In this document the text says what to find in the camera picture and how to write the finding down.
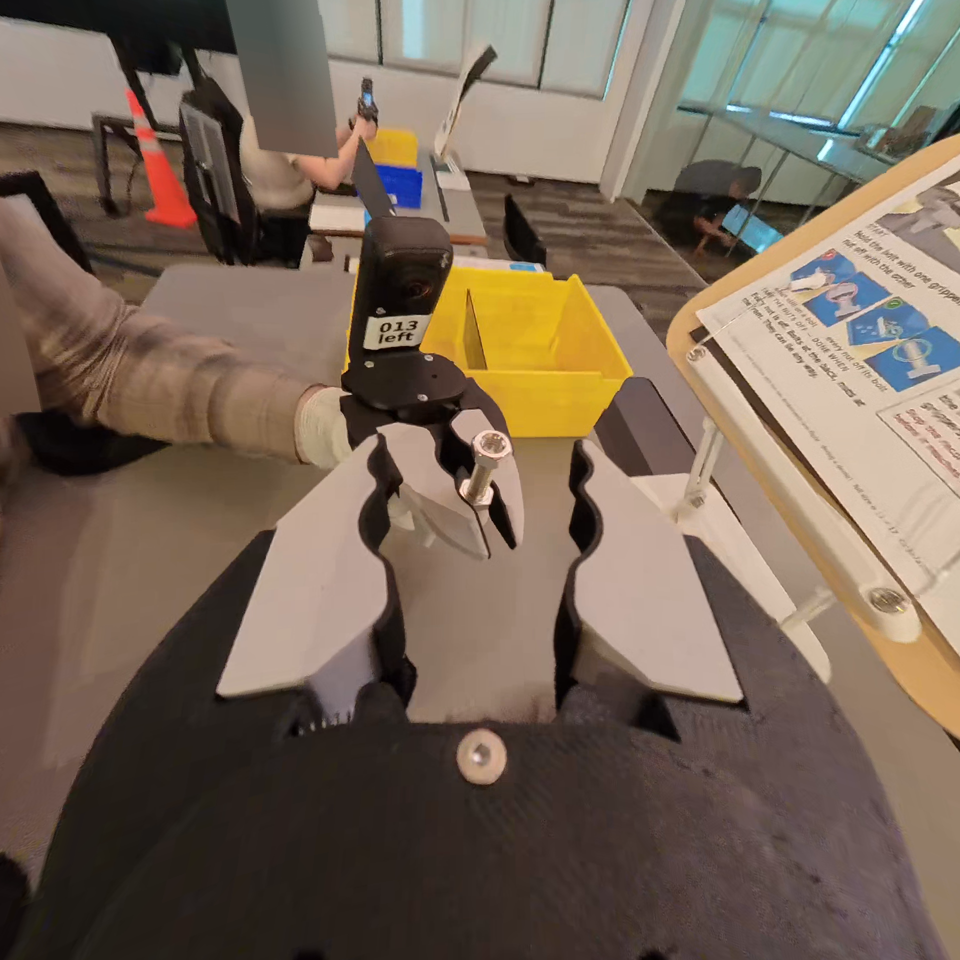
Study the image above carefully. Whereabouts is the silver hex bolt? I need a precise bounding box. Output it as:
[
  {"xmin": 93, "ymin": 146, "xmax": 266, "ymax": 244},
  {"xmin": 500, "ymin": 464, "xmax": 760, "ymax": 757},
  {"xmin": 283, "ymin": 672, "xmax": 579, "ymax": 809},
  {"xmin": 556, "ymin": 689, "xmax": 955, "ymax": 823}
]
[{"xmin": 459, "ymin": 431, "xmax": 513, "ymax": 508}]

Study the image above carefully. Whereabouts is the person's left hand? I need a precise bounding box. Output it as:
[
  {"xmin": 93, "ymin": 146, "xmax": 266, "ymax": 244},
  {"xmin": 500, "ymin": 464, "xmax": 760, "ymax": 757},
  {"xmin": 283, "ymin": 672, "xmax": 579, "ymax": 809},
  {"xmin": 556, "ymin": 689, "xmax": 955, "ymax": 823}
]
[{"xmin": 296, "ymin": 383, "xmax": 363, "ymax": 471}]

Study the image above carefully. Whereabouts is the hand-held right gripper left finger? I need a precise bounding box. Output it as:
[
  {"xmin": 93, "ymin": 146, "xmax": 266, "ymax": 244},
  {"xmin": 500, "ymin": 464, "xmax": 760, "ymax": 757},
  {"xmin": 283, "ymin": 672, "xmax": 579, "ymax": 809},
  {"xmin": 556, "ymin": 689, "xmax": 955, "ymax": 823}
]
[{"xmin": 218, "ymin": 435, "xmax": 415, "ymax": 706}]

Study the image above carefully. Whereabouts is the blue plastic bin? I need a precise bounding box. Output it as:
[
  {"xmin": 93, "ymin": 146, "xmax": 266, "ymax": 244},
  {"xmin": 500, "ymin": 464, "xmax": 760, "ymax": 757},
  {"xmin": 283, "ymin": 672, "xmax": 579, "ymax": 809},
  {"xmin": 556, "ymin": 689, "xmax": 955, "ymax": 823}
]
[{"xmin": 368, "ymin": 162, "xmax": 426, "ymax": 213}]

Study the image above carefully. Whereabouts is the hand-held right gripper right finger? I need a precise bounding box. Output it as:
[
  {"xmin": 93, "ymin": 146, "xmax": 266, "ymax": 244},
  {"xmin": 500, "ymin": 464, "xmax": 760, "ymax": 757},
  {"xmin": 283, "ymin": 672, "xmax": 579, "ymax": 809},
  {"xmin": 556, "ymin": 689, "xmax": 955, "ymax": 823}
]
[{"xmin": 558, "ymin": 438, "xmax": 744, "ymax": 706}]

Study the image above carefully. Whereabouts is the yellow plastic bin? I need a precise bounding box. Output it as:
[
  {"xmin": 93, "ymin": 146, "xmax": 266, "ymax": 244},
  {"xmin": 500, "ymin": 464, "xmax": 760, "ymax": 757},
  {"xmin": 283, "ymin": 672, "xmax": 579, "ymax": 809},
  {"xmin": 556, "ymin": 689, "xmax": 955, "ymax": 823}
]
[{"xmin": 348, "ymin": 270, "xmax": 634, "ymax": 439}]

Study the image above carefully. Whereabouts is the printed instruction sheet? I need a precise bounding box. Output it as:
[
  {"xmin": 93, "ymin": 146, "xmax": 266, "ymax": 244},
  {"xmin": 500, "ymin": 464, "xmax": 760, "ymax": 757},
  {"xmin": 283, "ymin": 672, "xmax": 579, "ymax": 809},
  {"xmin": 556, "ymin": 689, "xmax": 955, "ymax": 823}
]
[{"xmin": 698, "ymin": 165, "xmax": 960, "ymax": 661}]

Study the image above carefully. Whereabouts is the orange traffic cone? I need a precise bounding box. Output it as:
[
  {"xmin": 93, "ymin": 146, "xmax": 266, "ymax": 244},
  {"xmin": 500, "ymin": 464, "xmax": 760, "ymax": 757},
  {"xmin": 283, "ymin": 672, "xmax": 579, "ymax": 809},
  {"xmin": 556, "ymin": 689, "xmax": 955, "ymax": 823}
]
[{"xmin": 123, "ymin": 83, "xmax": 198, "ymax": 231}]

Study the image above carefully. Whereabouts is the person's left forearm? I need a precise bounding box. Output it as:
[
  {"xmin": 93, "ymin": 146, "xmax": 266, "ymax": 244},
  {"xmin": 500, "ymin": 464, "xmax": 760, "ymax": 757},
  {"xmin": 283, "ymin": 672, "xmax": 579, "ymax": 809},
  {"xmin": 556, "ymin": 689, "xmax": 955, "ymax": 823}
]
[{"xmin": 0, "ymin": 195, "xmax": 324, "ymax": 466}]

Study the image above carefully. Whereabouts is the wooden document stand white base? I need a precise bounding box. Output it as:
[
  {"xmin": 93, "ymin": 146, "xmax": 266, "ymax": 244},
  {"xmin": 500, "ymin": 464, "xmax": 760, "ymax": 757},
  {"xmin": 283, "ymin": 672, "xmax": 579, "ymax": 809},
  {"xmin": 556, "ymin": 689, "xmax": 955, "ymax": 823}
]
[{"xmin": 630, "ymin": 143, "xmax": 960, "ymax": 739}]

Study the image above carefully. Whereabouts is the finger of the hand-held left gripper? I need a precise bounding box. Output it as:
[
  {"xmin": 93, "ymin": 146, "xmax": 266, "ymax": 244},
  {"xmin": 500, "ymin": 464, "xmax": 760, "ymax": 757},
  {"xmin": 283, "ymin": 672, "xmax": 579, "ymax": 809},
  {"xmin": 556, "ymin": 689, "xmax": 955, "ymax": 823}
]
[
  {"xmin": 378, "ymin": 425, "xmax": 493, "ymax": 559},
  {"xmin": 450, "ymin": 408, "xmax": 523, "ymax": 549}
]

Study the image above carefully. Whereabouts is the black office chair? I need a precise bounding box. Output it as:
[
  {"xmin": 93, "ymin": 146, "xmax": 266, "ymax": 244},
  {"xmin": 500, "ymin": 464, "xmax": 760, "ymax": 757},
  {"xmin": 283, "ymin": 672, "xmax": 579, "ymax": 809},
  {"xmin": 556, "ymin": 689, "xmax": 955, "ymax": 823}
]
[{"xmin": 177, "ymin": 68, "xmax": 274, "ymax": 267}]

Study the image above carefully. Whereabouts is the black round pad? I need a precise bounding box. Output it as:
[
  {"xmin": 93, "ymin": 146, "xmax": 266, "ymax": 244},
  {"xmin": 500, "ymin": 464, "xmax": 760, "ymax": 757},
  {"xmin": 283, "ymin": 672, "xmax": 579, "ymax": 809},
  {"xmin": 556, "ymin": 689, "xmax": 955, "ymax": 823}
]
[{"xmin": 0, "ymin": 405, "xmax": 166, "ymax": 478}]

